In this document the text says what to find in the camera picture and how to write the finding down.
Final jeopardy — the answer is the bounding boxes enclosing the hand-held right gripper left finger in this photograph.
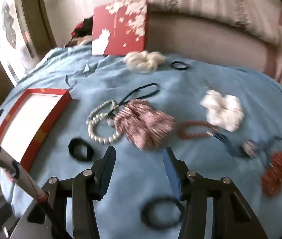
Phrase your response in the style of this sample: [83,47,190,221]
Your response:
[12,146,118,239]

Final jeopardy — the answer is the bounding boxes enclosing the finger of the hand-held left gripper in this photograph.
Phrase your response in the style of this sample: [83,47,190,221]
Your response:
[41,198,73,239]

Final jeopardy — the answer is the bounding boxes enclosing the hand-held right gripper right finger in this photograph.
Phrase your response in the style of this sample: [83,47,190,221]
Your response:
[163,147,268,239]

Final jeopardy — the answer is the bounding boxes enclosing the cream pearl bracelet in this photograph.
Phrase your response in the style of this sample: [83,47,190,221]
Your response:
[88,118,123,145]

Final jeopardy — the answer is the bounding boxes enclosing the black scrunchie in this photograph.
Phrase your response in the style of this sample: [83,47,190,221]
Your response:
[68,137,95,161]

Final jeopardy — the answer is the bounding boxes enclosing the red cardboard box tray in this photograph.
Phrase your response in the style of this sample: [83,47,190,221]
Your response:
[0,88,72,171]

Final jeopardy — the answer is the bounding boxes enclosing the thin black hair tie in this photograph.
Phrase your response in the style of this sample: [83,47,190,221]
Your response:
[141,197,184,229]

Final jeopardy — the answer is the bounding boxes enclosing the red bead bracelet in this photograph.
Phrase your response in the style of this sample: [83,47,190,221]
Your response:
[179,120,219,140]

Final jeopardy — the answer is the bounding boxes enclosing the red plaid scrunchie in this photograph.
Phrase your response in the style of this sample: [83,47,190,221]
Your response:
[113,99,176,151]

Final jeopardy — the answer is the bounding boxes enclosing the blue strap wristwatch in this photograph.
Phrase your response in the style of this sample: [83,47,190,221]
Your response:
[215,131,282,159]

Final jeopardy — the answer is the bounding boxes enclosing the white dotted scrunchie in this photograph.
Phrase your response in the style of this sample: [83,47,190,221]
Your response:
[200,90,244,132]

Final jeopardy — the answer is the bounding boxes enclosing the long black hair elastic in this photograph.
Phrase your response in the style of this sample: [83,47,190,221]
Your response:
[117,83,160,110]

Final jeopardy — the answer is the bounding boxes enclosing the red beaded hair clip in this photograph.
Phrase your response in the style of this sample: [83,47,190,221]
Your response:
[260,151,282,196]

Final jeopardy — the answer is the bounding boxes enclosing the blue blanket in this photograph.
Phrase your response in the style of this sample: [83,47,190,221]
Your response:
[0,47,282,239]

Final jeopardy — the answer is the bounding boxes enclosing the cream scrunchie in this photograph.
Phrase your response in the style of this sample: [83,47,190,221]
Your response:
[123,50,166,74]

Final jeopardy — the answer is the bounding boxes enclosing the bright window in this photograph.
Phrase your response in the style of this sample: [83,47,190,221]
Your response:
[0,0,40,86]

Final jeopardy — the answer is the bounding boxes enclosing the beige bed headboard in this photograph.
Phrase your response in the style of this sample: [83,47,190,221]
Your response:
[144,10,274,78]

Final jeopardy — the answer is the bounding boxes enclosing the pile of dark clothes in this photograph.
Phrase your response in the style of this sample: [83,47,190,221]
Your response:
[65,17,94,48]

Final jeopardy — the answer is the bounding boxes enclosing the red floral box lid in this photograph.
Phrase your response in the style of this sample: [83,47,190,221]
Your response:
[91,1,148,56]

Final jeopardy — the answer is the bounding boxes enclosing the striped pillow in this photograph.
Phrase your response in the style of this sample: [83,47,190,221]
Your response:
[115,0,282,46]

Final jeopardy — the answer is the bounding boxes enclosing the small black hair tie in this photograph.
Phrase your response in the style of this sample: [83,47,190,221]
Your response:
[170,61,189,71]

